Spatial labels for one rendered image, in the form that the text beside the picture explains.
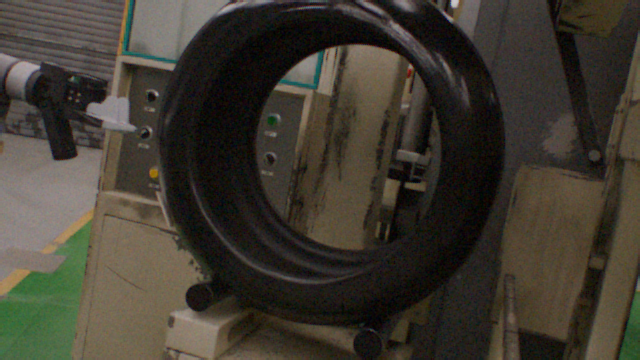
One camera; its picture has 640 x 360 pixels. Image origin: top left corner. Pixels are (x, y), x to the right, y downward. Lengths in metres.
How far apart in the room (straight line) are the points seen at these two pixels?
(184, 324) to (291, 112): 0.76
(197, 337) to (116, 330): 0.84
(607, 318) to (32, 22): 9.92
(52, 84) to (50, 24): 9.32
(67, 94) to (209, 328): 0.49
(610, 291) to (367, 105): 0.57
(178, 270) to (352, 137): 0.67
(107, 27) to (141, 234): 8.71
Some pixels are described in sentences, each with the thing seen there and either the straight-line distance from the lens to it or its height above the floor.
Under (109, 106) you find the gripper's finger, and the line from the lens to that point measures 1.26.
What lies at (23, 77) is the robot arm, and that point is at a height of 1.19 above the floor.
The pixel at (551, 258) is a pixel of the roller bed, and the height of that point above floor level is 1.04.
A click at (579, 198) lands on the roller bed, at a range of 1.30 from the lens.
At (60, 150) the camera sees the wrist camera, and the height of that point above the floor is 1.07.
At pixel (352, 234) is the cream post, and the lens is 1.40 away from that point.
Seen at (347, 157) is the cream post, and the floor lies 1.14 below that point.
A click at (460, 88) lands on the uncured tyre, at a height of 1.30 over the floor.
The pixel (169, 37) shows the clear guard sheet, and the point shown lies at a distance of 1.86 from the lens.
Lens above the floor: 1.24
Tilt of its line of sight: 6 degrees down
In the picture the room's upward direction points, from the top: 11 degrees clockwise
